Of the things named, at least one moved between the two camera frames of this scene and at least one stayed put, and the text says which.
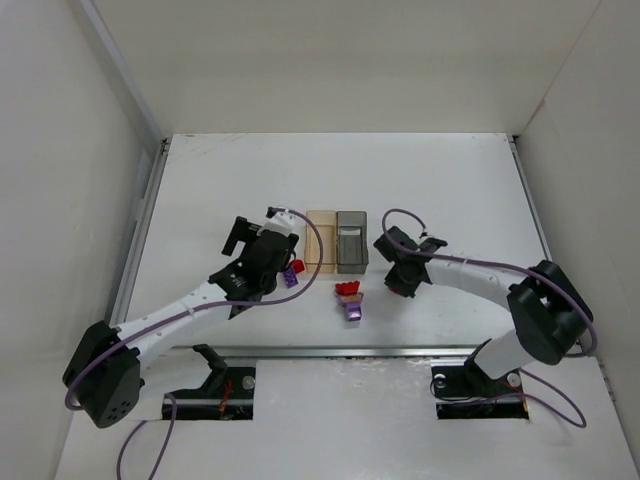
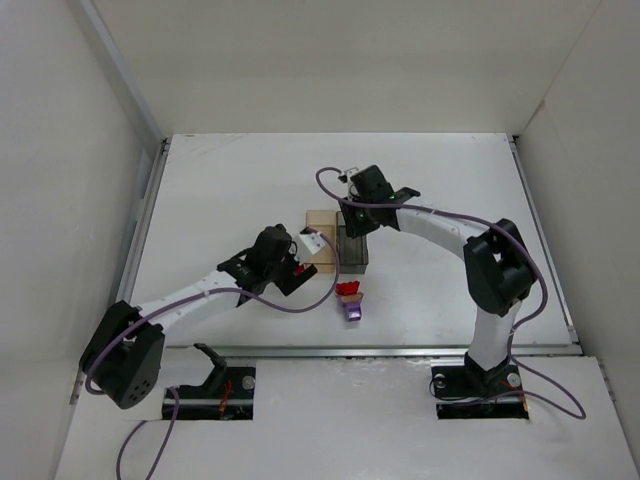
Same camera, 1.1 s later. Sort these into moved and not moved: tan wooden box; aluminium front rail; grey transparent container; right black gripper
Moved: right black gripper
Not moved: aluminium front rail; grey transparent container; tan wooden box
